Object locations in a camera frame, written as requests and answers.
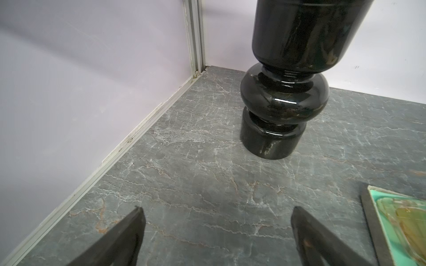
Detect aluminium frame post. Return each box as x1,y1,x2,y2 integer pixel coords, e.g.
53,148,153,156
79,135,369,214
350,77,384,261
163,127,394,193
183,0,206,78

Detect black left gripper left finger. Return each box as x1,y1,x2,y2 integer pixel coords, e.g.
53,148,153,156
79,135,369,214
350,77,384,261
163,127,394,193
69,206,146,266

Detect green glasses case open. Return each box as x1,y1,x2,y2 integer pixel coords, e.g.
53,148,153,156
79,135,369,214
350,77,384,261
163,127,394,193
361,185,426,266

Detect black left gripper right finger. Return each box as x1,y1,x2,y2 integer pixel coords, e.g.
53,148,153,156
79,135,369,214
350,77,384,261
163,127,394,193
291,206,371,266

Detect black glossy vase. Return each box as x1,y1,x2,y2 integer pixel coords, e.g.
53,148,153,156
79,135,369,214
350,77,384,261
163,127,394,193
240,1,372,160

